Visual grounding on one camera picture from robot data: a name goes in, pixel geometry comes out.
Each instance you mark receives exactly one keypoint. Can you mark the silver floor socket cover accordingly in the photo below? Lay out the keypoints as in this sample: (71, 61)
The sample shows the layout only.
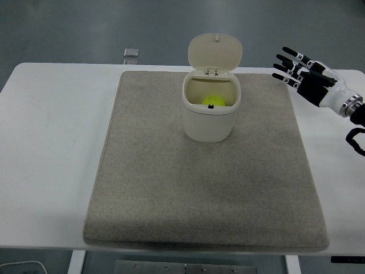
(131, 52)
(130, 61)

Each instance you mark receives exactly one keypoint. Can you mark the yellow-green tennis ball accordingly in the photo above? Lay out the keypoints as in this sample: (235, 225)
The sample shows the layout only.
(214, 100)

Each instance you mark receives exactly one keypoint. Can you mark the black table control panel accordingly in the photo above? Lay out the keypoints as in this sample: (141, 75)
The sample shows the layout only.
(348, 259)

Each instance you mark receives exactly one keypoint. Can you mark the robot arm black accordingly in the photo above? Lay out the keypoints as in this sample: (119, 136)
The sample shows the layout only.
(355, 125)

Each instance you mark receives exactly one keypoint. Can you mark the cream plastic bin with lid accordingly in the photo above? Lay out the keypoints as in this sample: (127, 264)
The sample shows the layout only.
(211, 94)

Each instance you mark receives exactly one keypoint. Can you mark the grey felt mat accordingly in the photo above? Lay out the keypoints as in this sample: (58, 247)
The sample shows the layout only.
(204, 182)

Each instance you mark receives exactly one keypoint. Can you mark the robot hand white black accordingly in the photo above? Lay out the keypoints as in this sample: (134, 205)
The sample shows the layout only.
(328, 88)

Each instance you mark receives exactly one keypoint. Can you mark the white table leg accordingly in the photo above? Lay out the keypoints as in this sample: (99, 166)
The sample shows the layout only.
(292, 264)
(76, 262)

